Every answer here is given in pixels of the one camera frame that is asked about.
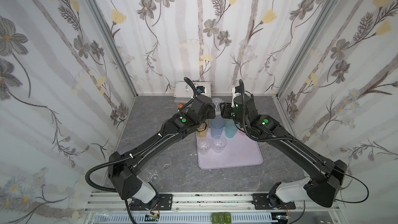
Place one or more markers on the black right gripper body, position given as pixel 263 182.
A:
pixel 225 110

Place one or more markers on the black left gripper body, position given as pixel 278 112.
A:
pixel 210 111

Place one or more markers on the small clear glass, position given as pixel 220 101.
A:
pixel 217 102

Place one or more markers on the teal plastic cup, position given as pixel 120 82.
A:
pixel 230 129

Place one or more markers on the blue plastic cup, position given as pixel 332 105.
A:
pixel 216 126

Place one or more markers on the amber drinking glass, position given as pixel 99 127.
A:
pixel 203 129

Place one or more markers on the clear tumbler glass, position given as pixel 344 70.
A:
pixel 203 145
pixel 219 143

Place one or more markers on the lilac plastic tray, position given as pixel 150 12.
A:
pixel 240 151

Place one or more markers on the pink drinking glass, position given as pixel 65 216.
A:
pixel 241 132

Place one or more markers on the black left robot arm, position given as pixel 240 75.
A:
pixel 123 169

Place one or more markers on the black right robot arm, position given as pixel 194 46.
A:
pixel 325 177

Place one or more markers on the silver metal first-aid case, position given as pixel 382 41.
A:
pixel 183 92

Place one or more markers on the green terminal block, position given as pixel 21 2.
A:
pixel 221 218

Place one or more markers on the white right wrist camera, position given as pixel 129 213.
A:
pixel 235 93

